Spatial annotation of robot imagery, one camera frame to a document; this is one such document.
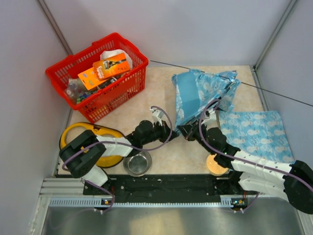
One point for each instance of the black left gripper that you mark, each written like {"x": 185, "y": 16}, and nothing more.
{"x": 167, "y": 134}

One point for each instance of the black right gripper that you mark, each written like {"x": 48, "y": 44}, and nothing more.
{"x": 187, "y": 129}

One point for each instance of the blue patterned pet tent fabric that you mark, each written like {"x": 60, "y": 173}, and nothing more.
{"x": 195, "y": 89}

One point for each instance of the thin black tent pole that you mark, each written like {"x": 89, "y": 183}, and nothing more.
{"x": 247, "y": 84}

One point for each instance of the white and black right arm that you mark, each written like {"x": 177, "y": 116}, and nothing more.
{"x": 292, "y": 182}

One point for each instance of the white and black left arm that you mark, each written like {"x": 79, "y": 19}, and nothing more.
{"x": 81, "y": 154}

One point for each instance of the stainless steel pet bowl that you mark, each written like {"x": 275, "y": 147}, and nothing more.
{"x": 138, "y": 165}

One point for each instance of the yellow double pet bowl holder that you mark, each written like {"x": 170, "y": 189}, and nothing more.
{"x": 103, "y": 162}

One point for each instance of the blue patterned tent mat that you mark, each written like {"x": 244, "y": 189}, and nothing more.
{"x": 259, "y": 133}

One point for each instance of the orange round lid jar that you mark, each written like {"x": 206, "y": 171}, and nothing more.
{"x": 214, "y": 168}

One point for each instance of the black instant noodle cup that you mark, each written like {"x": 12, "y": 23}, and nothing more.
{"x": 109, "y": 82}

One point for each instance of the red plastic shopping basket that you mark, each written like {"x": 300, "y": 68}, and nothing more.
{"x": 101, "y": 103}

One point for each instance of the orange Gillette razor box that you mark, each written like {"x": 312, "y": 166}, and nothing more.
{"x": 112, "y": 66}

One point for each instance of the blue green scouring pad pack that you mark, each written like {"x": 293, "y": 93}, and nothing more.
{"x": 81, "y": 98}

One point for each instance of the orange Scrub Daddy sponge pack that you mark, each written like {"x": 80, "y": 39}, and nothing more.
{"x": 90, "y": 79}

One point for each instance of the white plastic bag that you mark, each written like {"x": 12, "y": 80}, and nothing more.
{"x": 110, "y": 53}

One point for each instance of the clear plastic bottle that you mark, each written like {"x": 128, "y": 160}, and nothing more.
{"x": 74, "y": 91}

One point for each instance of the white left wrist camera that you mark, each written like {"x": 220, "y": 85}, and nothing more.
{"x": 157, "y": 115}

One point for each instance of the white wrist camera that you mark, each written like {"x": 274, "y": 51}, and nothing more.
{"x": 210, "y": 117}
{"x": 157, "y": 115}

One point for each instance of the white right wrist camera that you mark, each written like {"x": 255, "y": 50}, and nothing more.
{"x": 210, "y": 117}

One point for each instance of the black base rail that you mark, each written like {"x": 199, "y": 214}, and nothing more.
{"x": 171, "y": 188}

